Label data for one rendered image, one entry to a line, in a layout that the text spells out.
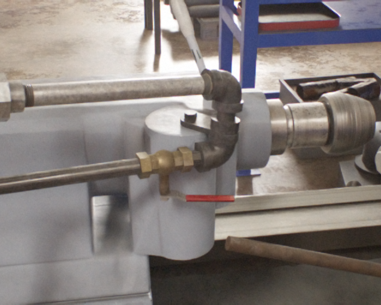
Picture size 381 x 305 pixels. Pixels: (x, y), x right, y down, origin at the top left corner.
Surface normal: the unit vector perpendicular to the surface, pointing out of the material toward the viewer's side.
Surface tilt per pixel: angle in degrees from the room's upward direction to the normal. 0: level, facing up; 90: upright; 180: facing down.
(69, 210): 70
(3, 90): 56
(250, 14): 90
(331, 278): 8
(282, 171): 0
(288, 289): 9
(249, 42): 90
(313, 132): 87
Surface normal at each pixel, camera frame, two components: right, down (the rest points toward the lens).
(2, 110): 0.44, 0.58
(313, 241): 0.15, 0.46
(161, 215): -0.55, 0.39
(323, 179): 0.00, -0.88
